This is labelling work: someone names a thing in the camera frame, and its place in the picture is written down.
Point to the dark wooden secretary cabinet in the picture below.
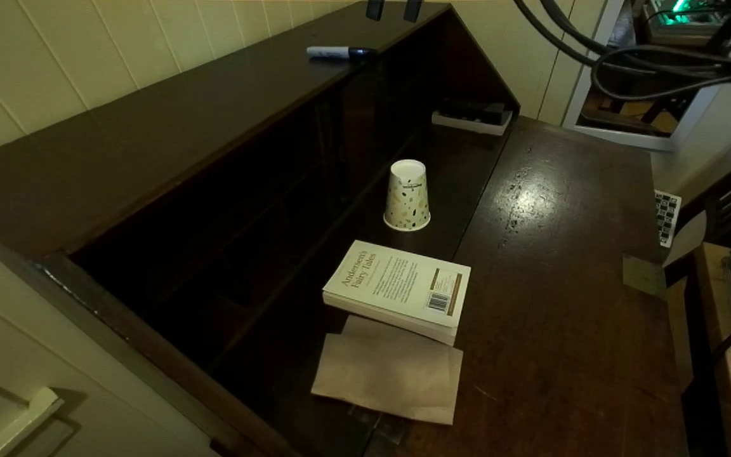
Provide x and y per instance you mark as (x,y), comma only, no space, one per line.
(200,220)

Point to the white paperback book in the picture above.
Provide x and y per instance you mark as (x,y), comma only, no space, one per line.
(400,287)

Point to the white perforated metal bracket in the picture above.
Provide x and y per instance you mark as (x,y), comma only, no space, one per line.
(668,208)

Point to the white tray of dark items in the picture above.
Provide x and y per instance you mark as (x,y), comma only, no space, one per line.
(480,117)

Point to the small tan paper note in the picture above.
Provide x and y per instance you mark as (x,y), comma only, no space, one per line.
(644,274)

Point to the black and white marker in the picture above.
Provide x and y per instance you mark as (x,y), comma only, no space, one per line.
(340,52)

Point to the white speckled paper cup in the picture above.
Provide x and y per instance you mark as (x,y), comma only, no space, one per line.
(408,198)

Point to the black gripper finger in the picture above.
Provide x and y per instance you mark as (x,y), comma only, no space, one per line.
(375,9)
(413,9)

